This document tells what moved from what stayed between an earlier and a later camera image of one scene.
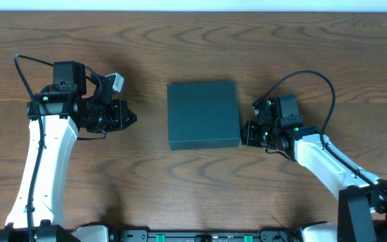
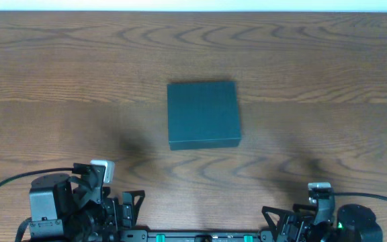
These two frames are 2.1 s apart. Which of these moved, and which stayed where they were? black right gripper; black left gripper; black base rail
Moved: black left gripper; black right gripper
Stayed: black base rail
